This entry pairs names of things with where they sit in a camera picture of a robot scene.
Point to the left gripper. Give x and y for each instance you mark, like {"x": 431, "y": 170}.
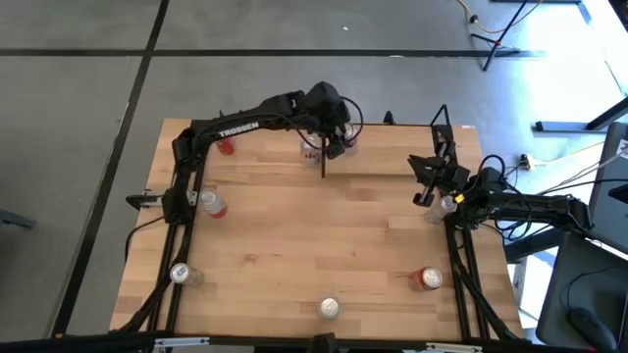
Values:
{"x": 326, "y": 105}

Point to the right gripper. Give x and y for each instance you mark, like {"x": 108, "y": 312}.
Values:
{"x": 451, "y": 171}

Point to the pink white strawberry can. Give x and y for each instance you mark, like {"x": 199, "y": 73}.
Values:
{"x": 214, "y": 205}
{"x": 351, "y": 144}

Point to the silver diet cola can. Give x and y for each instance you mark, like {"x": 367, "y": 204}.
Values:
{"x": 309, "y": 154}

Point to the silver beverage can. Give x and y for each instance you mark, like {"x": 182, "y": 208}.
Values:
{"x": 329, "y": 308}
{"x": 436, "y": 213}

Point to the red soda can white lettering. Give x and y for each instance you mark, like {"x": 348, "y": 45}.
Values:
{"x": 431, "y": 278}

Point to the red soda can blue emblem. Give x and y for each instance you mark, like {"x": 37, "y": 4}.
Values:
{"x": 226, "y": 147}

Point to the silver blue soda can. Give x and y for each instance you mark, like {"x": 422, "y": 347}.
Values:
{"x": 180, "y": 273}

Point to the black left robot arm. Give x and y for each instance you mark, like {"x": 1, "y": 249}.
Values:
{"x": 265, "y": 117}

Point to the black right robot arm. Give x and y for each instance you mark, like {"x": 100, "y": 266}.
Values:
{"x": 539, "y": 206}

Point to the small black clamp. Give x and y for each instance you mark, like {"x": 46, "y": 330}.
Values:
{"x": 389, "y": 118}

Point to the black desk leg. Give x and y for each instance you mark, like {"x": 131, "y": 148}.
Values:
{"x": 564, "y": 126}

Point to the black tripod stand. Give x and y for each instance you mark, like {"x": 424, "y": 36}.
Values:
{"x": 497, "y": 44}

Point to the grey desk mat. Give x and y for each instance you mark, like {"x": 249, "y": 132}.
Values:
{"x": 579, "y": 274}

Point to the grey monitor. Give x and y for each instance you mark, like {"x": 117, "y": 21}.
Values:
{"x": 608, "y": 216}

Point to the black computer mouse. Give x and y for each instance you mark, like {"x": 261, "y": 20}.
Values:
{"x": 591, "y": 326}

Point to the black gantry bar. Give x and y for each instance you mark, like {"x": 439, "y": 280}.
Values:
{"x": 98, "y": 343}

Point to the grey chair base leg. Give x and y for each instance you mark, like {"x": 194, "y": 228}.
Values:
{"x": 15, "y": 218}

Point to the black aluminium table frame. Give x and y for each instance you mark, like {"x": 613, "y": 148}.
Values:
{"x": 461, "y": 279}

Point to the silver bracket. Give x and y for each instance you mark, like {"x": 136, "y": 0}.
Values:
{"x": 181, "y": 342}
{"x": 454, "y": 348}

